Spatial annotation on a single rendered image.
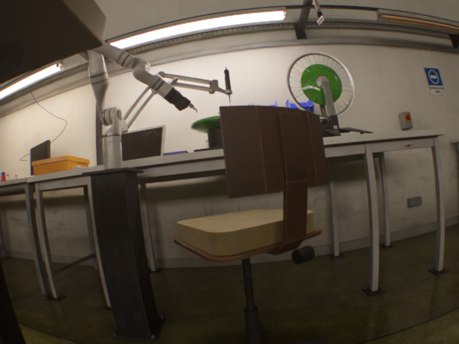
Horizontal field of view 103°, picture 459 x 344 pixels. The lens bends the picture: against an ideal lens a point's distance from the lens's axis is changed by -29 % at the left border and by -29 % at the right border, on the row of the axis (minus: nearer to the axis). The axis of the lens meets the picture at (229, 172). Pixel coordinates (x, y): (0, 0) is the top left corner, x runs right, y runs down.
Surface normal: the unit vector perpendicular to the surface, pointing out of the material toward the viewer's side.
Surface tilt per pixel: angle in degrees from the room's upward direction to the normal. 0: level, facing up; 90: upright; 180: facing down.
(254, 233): 90
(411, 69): 90
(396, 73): 90
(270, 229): 90
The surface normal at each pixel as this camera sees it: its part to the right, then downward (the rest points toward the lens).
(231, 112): 0.20, -0.07
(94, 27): 0.99, -0.11
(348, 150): -0.10, -0.04
